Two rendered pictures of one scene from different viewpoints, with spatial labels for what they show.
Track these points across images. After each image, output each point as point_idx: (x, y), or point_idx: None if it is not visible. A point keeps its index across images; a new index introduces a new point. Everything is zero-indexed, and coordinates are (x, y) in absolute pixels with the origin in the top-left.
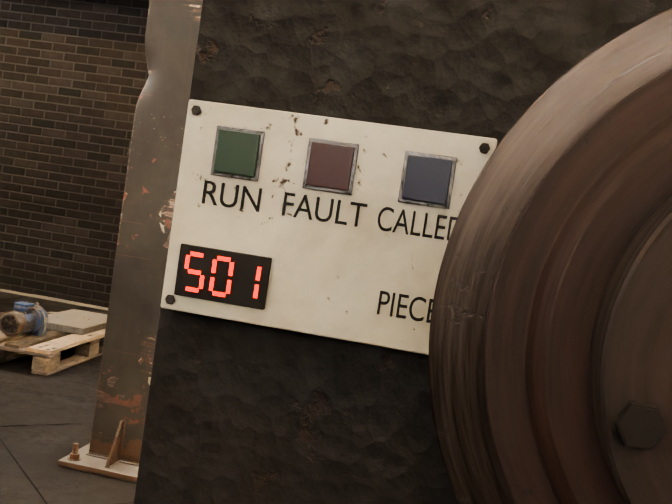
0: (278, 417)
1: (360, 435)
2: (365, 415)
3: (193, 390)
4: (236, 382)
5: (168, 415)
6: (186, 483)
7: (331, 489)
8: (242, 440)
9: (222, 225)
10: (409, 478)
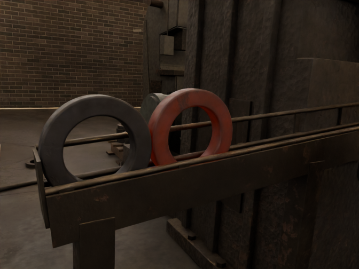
0: (328, 24)
1: (343, 27)
2: (344, 21)
3: (312, 17)
4: (321, 14)
5: (306, 25)
6: (310, 47)
7: (337, 43)
8: (321, 31)
9: None
10: (350, 38)
